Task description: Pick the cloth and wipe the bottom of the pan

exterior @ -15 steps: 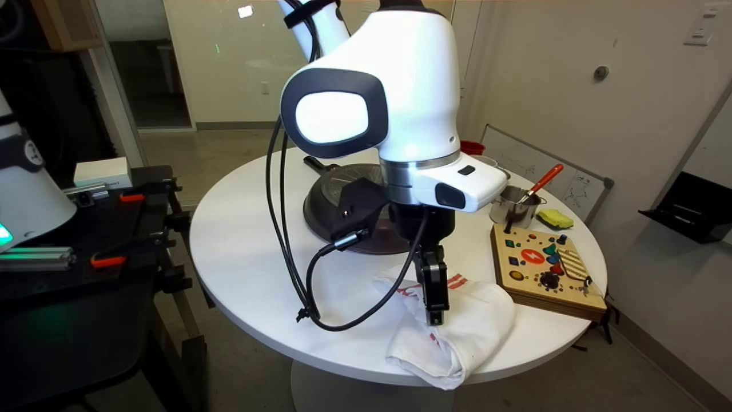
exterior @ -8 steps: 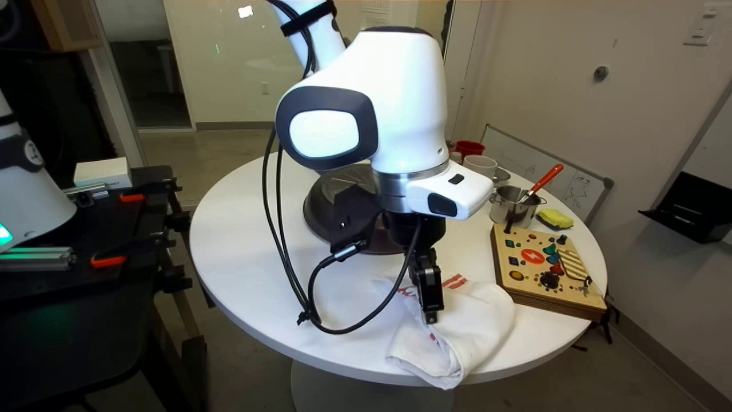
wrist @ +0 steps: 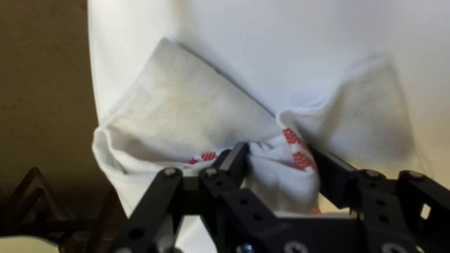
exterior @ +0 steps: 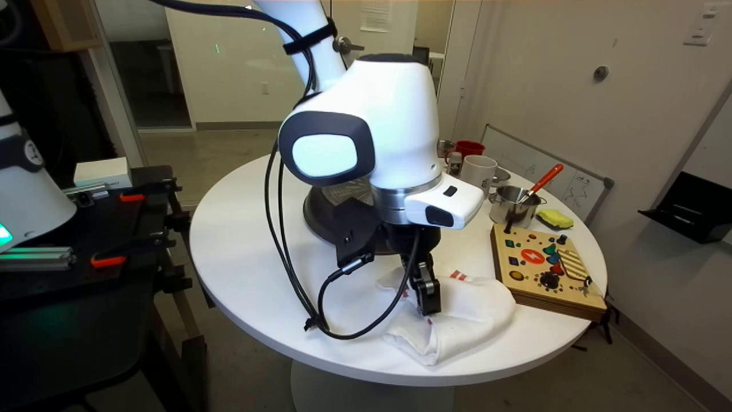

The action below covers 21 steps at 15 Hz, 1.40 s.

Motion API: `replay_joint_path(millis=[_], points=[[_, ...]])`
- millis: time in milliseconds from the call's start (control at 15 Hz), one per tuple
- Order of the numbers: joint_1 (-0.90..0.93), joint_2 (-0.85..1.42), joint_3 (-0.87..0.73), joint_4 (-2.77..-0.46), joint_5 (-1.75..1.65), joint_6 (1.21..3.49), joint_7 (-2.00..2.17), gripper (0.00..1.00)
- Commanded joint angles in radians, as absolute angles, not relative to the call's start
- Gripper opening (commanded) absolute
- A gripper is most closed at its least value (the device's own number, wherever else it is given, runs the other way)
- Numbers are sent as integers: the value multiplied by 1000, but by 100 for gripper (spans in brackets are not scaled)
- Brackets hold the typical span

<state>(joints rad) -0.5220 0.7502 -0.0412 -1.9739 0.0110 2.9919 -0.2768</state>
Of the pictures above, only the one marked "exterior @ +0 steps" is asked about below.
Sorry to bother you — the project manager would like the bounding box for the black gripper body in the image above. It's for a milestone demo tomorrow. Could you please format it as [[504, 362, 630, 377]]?
[[380, 220, 445, 266]]

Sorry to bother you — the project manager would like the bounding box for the white cloth with red stripes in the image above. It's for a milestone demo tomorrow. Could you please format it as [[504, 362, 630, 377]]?
[[382, 267, 520, 366]]

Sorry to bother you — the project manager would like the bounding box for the purple frying pan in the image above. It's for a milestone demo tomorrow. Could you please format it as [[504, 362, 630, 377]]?
[[303, 181, 445, 259]]

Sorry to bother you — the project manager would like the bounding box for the small steel cup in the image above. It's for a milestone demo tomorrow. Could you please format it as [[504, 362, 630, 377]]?
[[439, 139, 467, 179]]

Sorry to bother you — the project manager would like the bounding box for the white mug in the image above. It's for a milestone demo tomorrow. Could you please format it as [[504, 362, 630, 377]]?
[[457, 153, 512, 200]]

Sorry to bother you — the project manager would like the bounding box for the small steel pot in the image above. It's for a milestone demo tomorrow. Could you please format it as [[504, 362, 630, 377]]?
[[488, 182, 544, 231]]

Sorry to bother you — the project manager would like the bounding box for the wooden toy activity board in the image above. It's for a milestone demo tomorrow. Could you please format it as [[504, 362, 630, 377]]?
[[490, 222, 611, 322]]

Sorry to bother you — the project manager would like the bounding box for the red cup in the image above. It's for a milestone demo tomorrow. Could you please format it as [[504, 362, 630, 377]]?
[[453, 139, 488, 157]]

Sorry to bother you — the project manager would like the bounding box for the yellow green sponge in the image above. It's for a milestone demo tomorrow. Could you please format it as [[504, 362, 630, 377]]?
[[536, 206, 577, 234]]

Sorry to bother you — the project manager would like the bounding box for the whiteboard with drawings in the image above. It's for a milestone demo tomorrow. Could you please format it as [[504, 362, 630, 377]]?
[[479, 123, 615, 227]]

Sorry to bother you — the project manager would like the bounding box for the white box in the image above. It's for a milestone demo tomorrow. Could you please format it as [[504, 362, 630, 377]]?
[[71, 155, 135, 191]]

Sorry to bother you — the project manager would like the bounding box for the black robot cart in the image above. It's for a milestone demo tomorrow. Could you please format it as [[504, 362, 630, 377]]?
[[0, 163, 212, 412]]

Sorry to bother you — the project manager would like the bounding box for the wooden cabinet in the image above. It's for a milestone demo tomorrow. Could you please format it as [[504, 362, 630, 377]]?
[[30, 0, 105, 54]]

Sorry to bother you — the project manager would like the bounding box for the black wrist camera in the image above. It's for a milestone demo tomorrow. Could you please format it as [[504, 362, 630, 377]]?
[[331, 227, 380, 269]]

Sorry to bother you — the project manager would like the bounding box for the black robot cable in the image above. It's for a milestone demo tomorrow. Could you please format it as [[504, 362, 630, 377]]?
[[149, 0, 424, 340]]

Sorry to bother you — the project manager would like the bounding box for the red-handled utensil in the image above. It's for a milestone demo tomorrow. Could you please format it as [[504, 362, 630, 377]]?
[[518, 163, 567, 213]]

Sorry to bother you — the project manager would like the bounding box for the silver door handle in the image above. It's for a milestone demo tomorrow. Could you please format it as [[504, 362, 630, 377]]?
[[339, 33, 367, 57]]

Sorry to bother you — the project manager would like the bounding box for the black wall tray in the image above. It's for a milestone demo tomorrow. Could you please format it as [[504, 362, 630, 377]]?
[[638, 169, 732, 247]]

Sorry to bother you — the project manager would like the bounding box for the orange-handled black clamp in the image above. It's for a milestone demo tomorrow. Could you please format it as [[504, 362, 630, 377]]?
[[89, 227, 178, 272], [64, 179, 183, 206]]

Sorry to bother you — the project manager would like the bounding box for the aluminum rail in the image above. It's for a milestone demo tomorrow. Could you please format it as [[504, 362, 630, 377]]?
[[0, 244, 75, 274]]

